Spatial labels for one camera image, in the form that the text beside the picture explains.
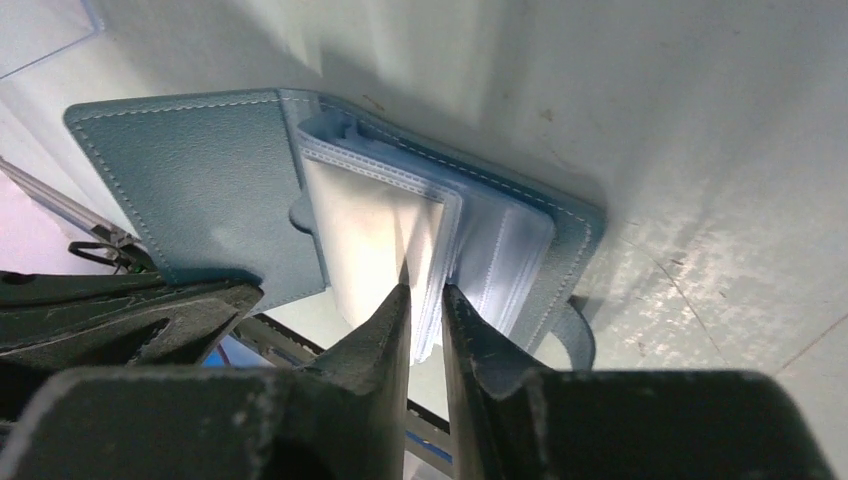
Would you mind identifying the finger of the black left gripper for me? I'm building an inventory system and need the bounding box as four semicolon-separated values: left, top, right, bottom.
1;271;263;421

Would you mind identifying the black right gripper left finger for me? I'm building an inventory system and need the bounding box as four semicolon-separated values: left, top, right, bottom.
1;285;411;479

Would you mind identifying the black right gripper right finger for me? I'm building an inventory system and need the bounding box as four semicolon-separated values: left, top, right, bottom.
443;285;834;479

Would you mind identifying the blue leather card holder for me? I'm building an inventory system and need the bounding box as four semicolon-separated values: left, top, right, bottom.
64;89;605;369

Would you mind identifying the clear acrylic card box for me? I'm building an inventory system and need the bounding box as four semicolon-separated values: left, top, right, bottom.
1;0;103;79

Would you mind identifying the aluminium front frame rail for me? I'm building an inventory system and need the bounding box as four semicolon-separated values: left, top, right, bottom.
1;158;140;247

